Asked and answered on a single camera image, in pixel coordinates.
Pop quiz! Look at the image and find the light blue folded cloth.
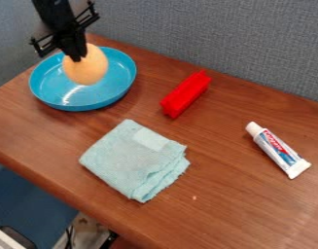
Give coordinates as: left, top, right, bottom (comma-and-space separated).
79, 120, 190, 203

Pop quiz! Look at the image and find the red plastic block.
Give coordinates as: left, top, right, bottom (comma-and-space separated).
159, 70, 211, 119

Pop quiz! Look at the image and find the blue plate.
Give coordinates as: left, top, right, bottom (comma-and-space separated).
28, 47, 136, 112

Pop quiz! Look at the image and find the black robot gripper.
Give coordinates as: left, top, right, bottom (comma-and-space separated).
29, 0, 100, 62

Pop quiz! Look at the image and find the yellow orange ball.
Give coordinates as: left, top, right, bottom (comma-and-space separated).
63, 43, 109, 86

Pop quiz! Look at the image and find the beige bag under table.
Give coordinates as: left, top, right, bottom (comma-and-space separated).
68, 213, 109, 249

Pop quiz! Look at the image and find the white toothpaste tube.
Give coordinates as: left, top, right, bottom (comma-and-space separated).
246, 122, 311, 179

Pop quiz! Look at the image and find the white object bottom left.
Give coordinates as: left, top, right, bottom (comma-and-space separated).
0, 230, 25, 249

